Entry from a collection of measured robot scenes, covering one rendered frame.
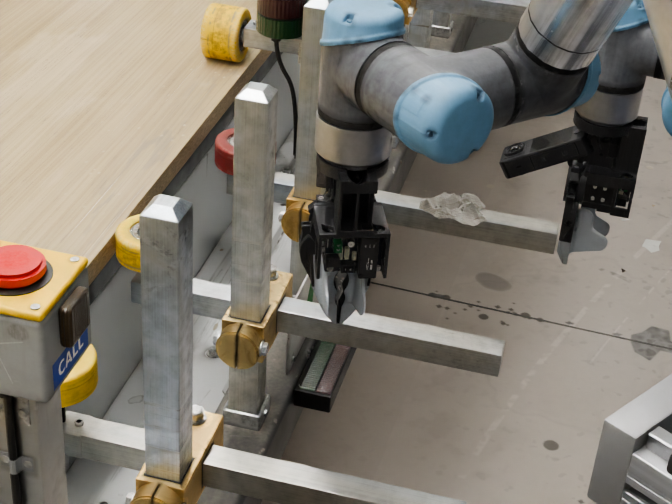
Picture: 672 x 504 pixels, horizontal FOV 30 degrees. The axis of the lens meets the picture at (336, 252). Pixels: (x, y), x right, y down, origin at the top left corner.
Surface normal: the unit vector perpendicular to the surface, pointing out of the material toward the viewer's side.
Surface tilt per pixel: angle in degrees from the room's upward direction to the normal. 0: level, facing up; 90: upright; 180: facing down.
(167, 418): 90
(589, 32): 113
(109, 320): 90
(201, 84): 0
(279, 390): 0
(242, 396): 90
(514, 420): 0
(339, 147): 90
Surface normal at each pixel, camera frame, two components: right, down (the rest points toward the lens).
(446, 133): 0.55, 0.47
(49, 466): 0.97, 0.18
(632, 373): 0.07, -0.84
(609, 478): -0.73, 0.32
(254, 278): -0.25, 0.51
